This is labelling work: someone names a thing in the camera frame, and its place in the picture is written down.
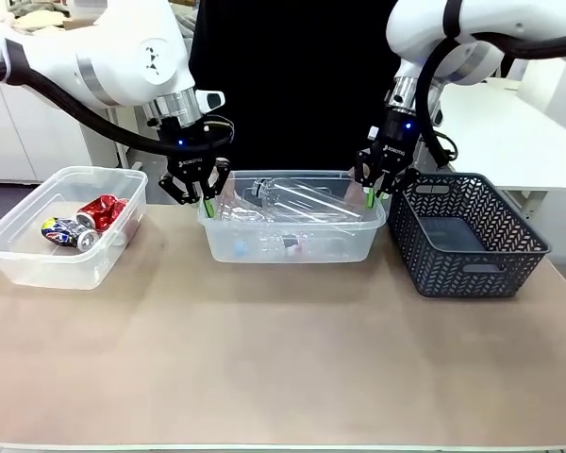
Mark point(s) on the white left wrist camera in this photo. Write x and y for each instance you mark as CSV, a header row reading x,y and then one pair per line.
x,y
211,99

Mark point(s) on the clear plastic bin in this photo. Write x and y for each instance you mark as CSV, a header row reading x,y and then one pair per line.
x,y
38,269
287,236

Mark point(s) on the crushed red can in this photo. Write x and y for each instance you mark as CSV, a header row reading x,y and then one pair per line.
x,y
104,211

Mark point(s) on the large clear plastic bottle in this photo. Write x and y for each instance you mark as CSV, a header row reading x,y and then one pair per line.
x,y
306,196

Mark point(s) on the person's left hand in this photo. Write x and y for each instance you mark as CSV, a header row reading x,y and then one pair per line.
x,y
356,196

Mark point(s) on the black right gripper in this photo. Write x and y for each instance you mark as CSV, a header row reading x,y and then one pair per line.
x,y
396,141

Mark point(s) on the crushed blue can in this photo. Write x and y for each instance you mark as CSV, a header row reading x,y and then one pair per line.
x,y
68,232

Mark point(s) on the white cabinet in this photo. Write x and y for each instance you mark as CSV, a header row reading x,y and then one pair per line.
x,y
33,137

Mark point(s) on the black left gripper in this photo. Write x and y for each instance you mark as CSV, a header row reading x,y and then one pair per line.
x,y
191,151

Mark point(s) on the white side desk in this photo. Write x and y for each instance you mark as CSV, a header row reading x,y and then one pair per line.
x,y
500,132

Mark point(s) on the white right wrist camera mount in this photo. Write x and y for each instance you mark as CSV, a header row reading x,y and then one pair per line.
x,y
372,132

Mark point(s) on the person in black clothes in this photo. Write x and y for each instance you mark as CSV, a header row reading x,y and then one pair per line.
x,y
287,85

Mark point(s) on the dark grey woven plastic basket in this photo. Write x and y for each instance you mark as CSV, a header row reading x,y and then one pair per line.
x,y
462,269

